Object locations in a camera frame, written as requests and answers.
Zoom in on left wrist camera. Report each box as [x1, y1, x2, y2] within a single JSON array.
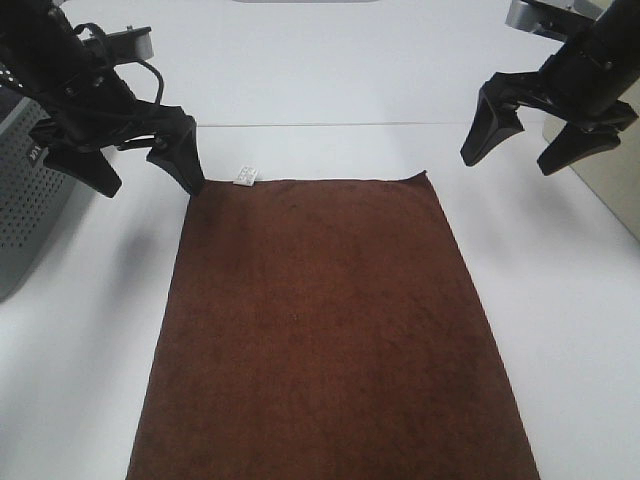
[[82, 27, 154, 65]]

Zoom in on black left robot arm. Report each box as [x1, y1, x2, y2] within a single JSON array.
[[1, 1, 205, 198]]

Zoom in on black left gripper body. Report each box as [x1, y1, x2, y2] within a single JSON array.
[[27, 69, 183, 155]]

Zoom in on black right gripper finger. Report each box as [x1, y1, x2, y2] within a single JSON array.
[[537, 123, 621, 176], [460, 72, 524, 167]]

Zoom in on brown towel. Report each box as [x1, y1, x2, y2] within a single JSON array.
[[127, 173, 538, 479]]

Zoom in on grey perforated laundry basket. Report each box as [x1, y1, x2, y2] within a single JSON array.
[[1, 86, 94, 302]]

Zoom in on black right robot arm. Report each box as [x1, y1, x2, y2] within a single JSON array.
[[461, 1, 639, 175]]

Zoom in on beige storage bin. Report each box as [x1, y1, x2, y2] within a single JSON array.
[[542, 82, 640, 246]]

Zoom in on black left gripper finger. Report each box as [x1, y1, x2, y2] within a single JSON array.
[[146, 115, 205, 196], [44, 148, 122, 198]]

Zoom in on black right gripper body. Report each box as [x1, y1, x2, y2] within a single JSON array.
[[506, 42, 639, 132]]

